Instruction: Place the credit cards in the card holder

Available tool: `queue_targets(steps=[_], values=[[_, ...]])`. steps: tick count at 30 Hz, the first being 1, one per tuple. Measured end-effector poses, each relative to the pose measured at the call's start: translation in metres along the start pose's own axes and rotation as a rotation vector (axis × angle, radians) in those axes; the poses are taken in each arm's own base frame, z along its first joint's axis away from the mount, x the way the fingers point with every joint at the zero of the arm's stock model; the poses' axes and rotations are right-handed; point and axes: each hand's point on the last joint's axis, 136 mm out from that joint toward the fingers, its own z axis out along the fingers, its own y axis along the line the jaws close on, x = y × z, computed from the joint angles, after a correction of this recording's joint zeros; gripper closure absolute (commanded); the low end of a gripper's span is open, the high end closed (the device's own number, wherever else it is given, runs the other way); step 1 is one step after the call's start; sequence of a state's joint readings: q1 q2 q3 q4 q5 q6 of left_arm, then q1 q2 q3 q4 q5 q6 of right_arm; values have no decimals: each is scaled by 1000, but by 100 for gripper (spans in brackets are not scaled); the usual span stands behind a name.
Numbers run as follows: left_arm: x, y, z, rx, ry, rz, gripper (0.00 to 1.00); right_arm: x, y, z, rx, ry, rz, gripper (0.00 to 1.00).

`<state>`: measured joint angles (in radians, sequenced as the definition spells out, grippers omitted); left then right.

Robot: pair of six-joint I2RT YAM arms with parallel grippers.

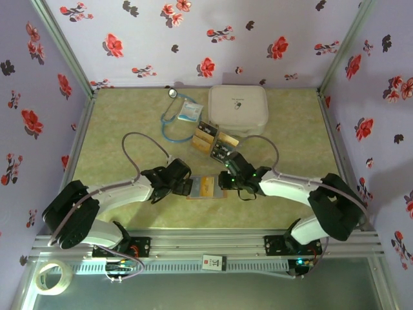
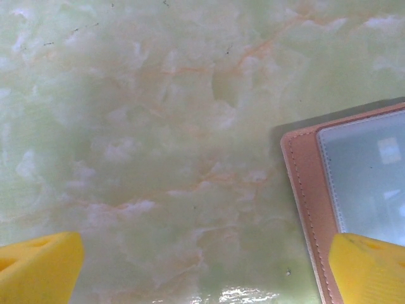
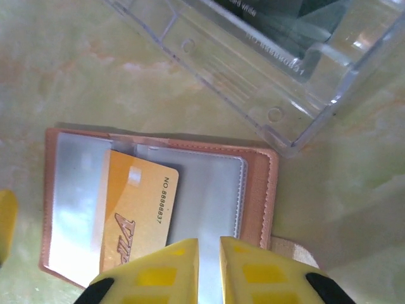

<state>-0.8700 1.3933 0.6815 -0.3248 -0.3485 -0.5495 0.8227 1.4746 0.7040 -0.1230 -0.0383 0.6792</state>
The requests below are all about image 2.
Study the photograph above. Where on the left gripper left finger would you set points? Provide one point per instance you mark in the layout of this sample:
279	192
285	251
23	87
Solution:
38	272

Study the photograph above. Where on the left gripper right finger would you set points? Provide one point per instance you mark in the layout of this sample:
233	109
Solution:
370	275

